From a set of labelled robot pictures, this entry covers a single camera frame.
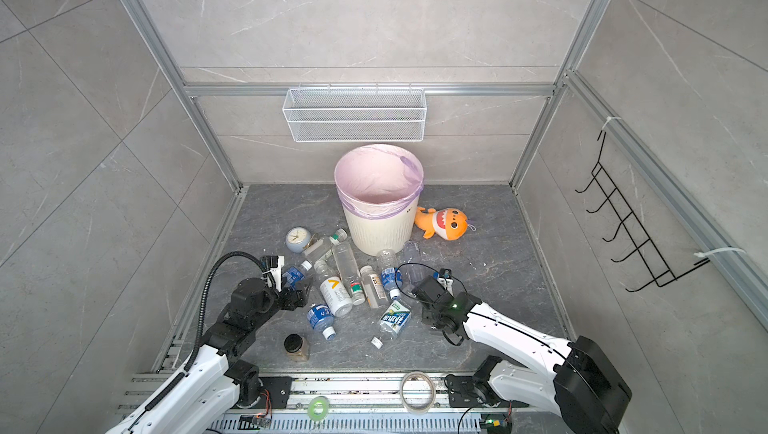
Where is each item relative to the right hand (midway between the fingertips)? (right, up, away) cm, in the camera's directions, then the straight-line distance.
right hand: (433, 308), depth 85 cm
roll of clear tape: (-7, -20, -14) cm, 26 cm away
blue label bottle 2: (-12, +9, +3) cm, 15 cm away
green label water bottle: (-12, -2, -5) cm, 14 cm away
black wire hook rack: (+42, +15, -27) cm, 52 cm away
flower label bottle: (-37, +15, +13) cm, 42 cm away
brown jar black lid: (-36, -5, -13) cm, 38 cm away
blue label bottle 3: (-42, +9, +3) cm, 43 cm away
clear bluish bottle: (-5, +10, +6) cm, 12 cm away
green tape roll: (-30, -21, -13) cm, 39 cm away
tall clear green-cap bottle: (-26, +11, +7) cm, 29 cm away
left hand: (-38, +11, -3) cm, 40 cm away
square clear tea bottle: (-18, +6, +2) cm, 19 cm away
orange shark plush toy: (+7, +24, +13) cm, 28 cm away
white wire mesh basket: (-25, +61, +15) cm, 68 cm away
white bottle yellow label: (-28, +4, -2) cm, 28 cm away
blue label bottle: (-31, -1, -5) cm, 32 cm away
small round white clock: (-44, +19, +13) cm, 50 cm away
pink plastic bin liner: (-17, +39, +15) cm, 45 cm away
